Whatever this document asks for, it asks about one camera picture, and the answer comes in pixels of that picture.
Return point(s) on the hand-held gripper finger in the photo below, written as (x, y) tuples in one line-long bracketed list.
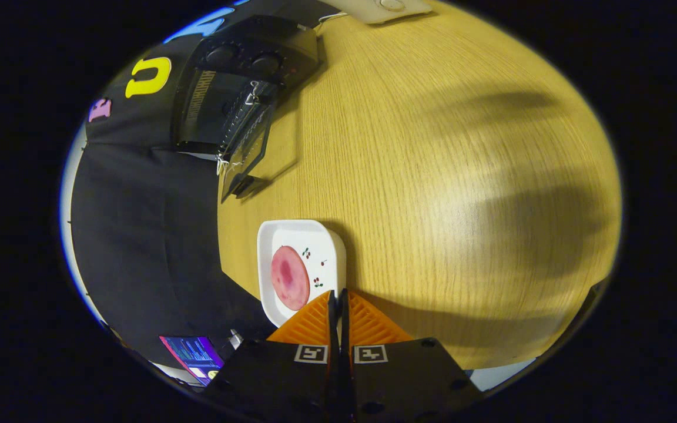
[(333, 320), (343, 320)]

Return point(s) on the pink ham slice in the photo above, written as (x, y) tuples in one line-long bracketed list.
[(288, 276)]

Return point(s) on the white square plate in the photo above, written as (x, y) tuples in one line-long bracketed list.
[(321, 247)]

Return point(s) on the black toaster oven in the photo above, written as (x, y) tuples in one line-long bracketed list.
[(238, 59)]

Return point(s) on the white toaster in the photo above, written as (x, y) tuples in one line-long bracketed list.
[(385, 12)]

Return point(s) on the laptop screen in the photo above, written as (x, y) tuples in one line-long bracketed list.
[(194, 355)]

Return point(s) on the black backdrop cloth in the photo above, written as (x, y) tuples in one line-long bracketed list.
[(138, 235)]

